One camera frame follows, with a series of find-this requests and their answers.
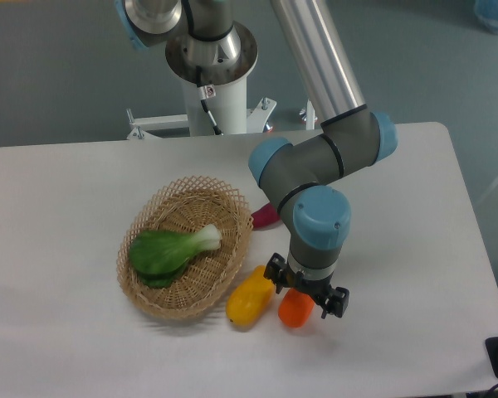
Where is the yellow mango toy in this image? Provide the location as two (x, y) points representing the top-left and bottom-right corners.
(226, 265), (275, 328)

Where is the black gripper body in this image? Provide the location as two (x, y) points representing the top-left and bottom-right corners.
(284, 260), (336, 299)

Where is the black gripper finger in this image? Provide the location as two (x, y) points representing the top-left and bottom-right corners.
(264, 253), (293, 294)
(313, 285), (349, 319)

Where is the woven wicker basket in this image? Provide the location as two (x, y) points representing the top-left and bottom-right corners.
(117, 176), (252, 320)

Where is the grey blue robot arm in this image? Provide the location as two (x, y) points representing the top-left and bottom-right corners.
(115, 1), (398, 317)

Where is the green bok choy toy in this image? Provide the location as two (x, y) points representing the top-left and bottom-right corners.
(128, 224), (222, 289)

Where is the black cable on pedestal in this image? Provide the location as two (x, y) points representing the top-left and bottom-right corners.
(194, 65), (224, 136)

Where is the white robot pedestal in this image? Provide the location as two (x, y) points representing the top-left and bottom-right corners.
(125, 36), (319, 141)

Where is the orange toy fruit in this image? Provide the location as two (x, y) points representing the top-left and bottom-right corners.
(278, 289), (315, 328)

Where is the purple sweet potato toy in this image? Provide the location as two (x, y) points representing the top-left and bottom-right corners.
(251, 203), (281, 230)

